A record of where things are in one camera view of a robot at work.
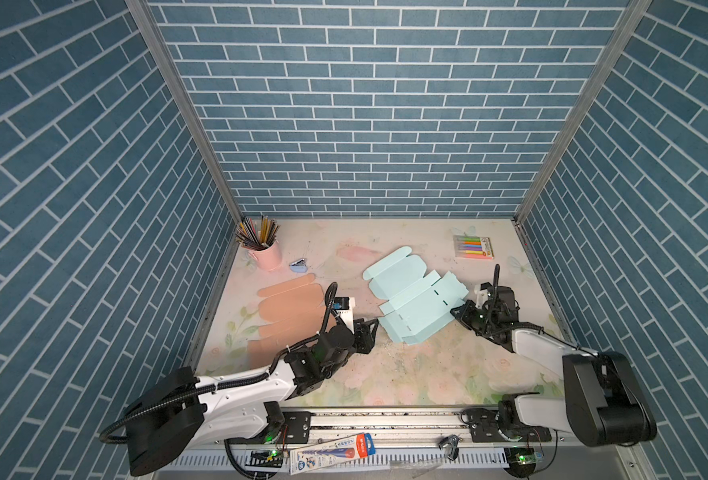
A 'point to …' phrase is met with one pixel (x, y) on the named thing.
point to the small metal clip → (453, 441)
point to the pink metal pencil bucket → (270, 258)
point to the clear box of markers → (473, 247)
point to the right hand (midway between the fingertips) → (449, 306)
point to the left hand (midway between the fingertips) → (376, 325)
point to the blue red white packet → (350, 449)
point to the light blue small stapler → (299, 266)
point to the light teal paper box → (420, 302)
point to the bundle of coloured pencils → (256, 236)
